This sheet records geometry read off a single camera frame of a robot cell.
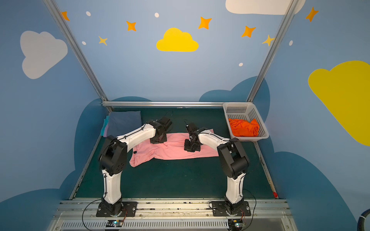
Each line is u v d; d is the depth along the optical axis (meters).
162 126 0.72
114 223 0.71
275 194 0.85
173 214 0.74
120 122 1.03
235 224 0.71
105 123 1.08
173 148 0.98
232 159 0.51
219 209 0.74
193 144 0.78
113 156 0.51
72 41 0.80
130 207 0.76
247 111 1.16
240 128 1.04
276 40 0.81
